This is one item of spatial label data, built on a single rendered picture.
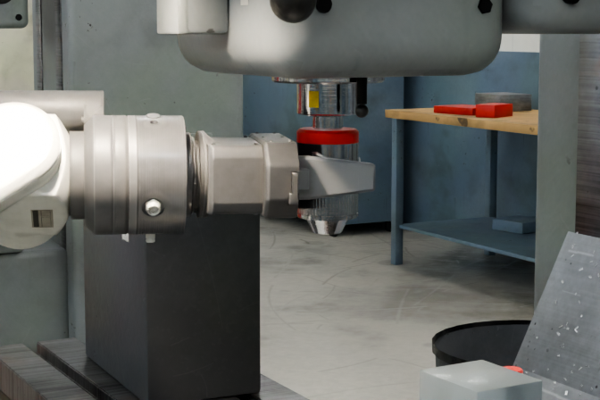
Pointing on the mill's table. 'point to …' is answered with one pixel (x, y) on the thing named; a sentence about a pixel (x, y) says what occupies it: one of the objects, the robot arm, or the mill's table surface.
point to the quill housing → (360, 16)
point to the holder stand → (177, 308)
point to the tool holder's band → (328, 136)
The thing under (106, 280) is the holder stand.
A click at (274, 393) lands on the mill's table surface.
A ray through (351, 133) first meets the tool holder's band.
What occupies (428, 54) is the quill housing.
